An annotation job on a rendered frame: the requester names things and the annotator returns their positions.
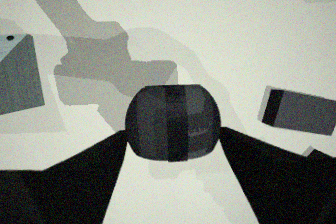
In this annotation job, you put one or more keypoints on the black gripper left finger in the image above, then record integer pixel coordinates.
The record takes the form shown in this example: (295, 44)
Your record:
(75, 191)

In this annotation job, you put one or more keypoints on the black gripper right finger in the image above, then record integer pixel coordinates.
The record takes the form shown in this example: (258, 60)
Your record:
(281, 187)

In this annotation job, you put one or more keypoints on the dark grey controller unit with label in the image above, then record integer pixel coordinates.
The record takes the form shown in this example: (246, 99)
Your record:
(173, 123)

